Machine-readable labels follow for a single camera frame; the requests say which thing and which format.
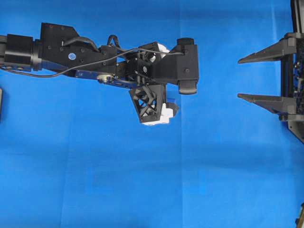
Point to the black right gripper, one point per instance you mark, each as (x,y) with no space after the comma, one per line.
(290,105)

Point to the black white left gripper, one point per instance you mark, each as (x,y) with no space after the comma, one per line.
(148,95)

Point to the blue cube block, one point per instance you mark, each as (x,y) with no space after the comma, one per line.
(172,97)

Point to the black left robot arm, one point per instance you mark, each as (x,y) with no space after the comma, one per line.
(63,51)

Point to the blue table cloth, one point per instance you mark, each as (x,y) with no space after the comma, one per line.
(74,155)

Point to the dark box at left edge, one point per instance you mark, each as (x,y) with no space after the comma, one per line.
(4,100)

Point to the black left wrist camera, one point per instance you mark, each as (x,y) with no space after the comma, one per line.
(179,67)

